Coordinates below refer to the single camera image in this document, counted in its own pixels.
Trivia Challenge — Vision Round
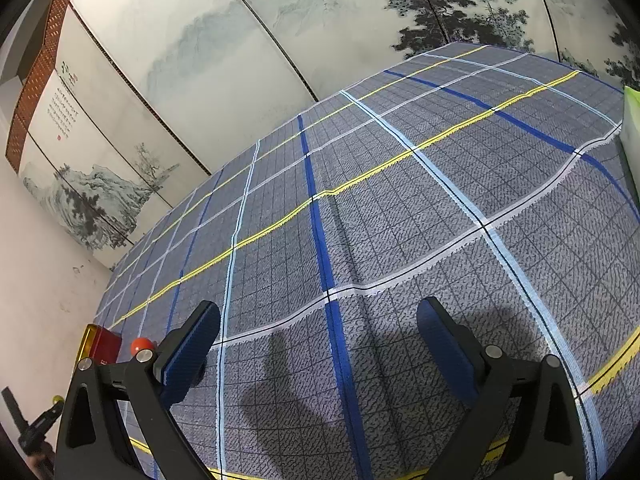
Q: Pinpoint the red and gold tin box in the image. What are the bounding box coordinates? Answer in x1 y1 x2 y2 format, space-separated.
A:
80 325 123 367

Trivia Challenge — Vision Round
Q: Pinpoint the landscape painting folding screen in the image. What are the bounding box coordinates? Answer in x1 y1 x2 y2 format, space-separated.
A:
5 0 640 271

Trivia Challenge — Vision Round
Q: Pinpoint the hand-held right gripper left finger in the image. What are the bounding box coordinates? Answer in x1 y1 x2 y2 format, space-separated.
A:
52 301 221 480

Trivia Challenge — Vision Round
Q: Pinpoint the plaid tablecloth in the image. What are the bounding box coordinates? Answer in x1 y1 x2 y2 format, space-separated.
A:
95 42 640 480

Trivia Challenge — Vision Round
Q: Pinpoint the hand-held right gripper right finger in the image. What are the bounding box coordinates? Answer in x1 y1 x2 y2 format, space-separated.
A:
416 297 593 480

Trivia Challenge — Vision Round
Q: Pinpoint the black metal stand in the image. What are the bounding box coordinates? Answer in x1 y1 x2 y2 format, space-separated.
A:
0 386 63 480

